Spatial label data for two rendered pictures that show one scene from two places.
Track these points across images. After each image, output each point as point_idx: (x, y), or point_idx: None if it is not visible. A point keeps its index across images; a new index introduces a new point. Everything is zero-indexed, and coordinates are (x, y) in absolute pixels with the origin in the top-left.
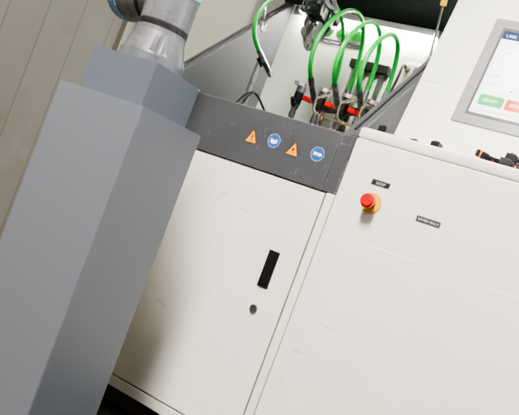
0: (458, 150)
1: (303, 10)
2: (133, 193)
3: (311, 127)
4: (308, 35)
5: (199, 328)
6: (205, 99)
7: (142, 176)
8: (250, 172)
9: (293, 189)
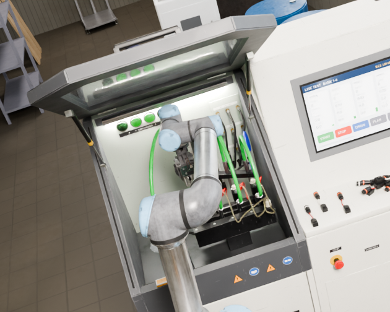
0: (328, 176)
1: (182, 176)
2: None
3: (273, 251)
4: (187, 179)
5: None
6: None
7: None
8: (250, 293)
9: (285, 282)
